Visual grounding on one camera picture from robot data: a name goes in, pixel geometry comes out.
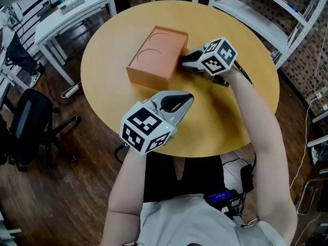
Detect white power strip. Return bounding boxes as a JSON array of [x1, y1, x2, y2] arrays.
[[60, 84, 80, 99]]

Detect black office chair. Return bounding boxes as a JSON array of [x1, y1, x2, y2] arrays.
[[0, 88, 83, 172]]

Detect grey metal frame chair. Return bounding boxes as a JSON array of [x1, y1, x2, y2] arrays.
[[294, 177, 328, 216]]

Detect black power pack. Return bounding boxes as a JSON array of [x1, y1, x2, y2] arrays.
[[240, 163, 255, 194]]

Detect white metal shelving unit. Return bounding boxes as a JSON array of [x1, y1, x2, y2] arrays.
[[208, 0, 328, 70]]

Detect orange cardboard box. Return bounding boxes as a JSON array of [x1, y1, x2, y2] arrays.
[[126, 26, 190, 91]]

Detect black device with blue screen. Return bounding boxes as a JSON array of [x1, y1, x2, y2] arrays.
[[203, 189, 244, 219]]

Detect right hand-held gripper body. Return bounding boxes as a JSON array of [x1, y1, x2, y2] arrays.
[[194, 36, 239, 87]]

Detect person's left forearm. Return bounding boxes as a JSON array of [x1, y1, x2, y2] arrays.
[[100, 145, 148, 246]]

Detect thin white cable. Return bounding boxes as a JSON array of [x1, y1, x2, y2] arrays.
[[289, 34, 328, 190]]

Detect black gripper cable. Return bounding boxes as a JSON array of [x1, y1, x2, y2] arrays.
[[233, 60, 255, 87]]

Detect person's black trousers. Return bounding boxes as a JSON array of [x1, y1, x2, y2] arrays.
[[142, 151, 227, 203]]

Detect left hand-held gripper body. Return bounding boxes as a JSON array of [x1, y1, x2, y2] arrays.
[[119, 98, 178, 155]]

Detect person's white shirt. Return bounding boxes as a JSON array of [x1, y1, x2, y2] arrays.
[[138, 193, 288, 246]]

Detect white flat box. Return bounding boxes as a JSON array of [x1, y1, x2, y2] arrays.
[[57, 0, 86, 15]]

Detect white rectangular desk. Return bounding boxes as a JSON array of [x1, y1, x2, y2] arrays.
[[34, 0, 118, 87]]

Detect person's right forearm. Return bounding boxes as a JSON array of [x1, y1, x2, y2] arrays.
[[224, 67, 299, 240]]

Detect black stair railing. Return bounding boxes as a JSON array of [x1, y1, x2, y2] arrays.
[[14, 0, 57, 51]]

